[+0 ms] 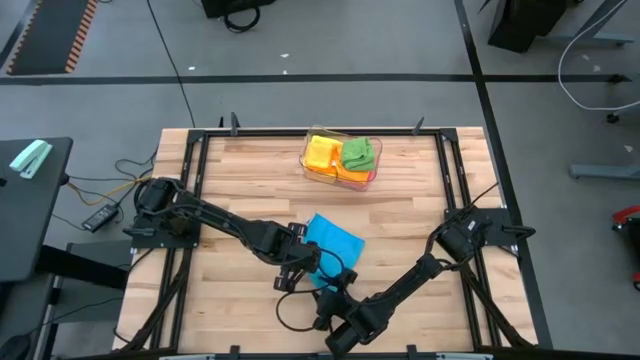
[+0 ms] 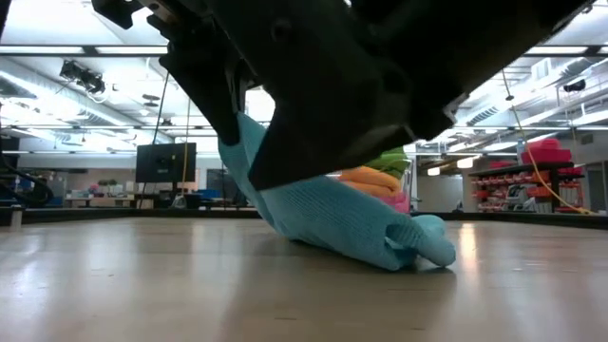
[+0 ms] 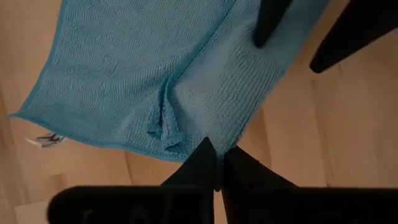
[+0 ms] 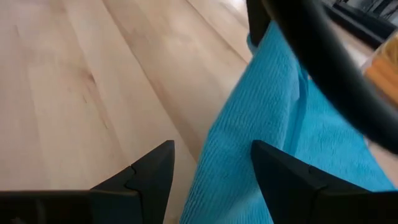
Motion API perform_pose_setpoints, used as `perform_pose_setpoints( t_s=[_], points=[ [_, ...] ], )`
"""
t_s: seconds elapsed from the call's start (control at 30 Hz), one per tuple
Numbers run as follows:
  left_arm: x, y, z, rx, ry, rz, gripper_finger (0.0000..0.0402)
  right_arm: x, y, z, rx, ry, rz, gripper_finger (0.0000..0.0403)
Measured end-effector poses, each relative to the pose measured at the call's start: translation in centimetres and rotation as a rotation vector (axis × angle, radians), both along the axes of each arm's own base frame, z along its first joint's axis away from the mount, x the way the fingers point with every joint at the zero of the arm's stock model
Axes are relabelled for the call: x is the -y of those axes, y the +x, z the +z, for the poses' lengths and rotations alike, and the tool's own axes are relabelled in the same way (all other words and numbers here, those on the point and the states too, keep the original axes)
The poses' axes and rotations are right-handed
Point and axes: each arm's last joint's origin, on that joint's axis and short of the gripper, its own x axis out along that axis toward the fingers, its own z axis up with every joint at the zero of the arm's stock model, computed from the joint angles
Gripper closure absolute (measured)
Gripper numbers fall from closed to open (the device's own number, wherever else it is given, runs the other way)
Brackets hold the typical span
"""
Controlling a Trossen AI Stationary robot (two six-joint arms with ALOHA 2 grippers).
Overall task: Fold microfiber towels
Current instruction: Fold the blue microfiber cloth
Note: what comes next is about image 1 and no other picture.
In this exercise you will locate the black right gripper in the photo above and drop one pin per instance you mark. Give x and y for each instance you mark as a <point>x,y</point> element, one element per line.
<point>332,302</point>

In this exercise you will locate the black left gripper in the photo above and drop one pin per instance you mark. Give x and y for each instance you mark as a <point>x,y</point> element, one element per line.
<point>300,255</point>

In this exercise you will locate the blue microfiber towel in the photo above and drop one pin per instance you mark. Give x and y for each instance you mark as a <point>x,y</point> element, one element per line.
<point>335,240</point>

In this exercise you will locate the orange microfiber towel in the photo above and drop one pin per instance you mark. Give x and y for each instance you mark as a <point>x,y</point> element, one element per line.
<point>355,176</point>
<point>322,152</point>

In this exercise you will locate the green microfiber towel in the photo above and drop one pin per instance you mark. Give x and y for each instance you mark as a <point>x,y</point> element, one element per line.
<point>357,155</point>

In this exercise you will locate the clear plastic bin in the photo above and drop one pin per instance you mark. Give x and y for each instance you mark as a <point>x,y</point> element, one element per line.
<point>378,150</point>

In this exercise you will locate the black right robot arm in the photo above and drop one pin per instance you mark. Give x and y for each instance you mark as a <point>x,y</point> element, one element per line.
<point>400,290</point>

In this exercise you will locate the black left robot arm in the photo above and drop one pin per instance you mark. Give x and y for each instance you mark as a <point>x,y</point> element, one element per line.
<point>225,225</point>

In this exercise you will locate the black power adapter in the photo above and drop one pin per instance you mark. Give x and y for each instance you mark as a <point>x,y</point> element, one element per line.
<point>100,216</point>

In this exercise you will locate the black desk crossbeam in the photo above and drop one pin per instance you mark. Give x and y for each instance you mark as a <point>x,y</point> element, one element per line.
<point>80,265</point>

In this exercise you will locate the black equipment box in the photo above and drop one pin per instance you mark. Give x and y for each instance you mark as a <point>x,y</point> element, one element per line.
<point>235,6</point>

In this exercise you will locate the black side table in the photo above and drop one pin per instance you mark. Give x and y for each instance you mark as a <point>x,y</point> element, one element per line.
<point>30,225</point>

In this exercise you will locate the mint green stapler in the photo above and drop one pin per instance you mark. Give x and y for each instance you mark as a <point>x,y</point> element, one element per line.
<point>31,157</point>

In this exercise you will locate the grey desk foot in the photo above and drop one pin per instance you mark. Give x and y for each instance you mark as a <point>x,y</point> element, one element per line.
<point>605,171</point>

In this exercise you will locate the red cart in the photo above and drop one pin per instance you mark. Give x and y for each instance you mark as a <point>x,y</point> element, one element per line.
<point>627,215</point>

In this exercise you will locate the black cabinet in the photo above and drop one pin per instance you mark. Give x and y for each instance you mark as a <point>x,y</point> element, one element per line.
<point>525,22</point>

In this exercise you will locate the black mat with orange edge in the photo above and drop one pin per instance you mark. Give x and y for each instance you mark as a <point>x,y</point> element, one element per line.
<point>50,35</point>

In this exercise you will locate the black caster wheel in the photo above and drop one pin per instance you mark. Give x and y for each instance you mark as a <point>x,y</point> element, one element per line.
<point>612,118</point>

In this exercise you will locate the grey desk leg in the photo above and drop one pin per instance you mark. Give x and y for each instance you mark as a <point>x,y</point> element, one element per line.
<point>600,37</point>

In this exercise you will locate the black frame clamp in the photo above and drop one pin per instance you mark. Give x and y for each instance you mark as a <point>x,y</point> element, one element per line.
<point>234,351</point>
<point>418,126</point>
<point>235,124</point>
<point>411,351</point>

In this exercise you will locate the black aluminium table frame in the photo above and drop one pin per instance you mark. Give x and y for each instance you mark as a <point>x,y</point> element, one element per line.
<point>250,133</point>

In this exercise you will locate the silver bracket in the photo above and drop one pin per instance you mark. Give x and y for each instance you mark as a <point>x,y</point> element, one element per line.
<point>187,357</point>
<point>465,356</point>

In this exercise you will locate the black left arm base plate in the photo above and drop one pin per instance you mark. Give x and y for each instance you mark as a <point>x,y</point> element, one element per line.
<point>150,242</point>

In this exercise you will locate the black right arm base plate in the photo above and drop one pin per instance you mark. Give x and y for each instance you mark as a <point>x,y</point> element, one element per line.
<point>500,232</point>

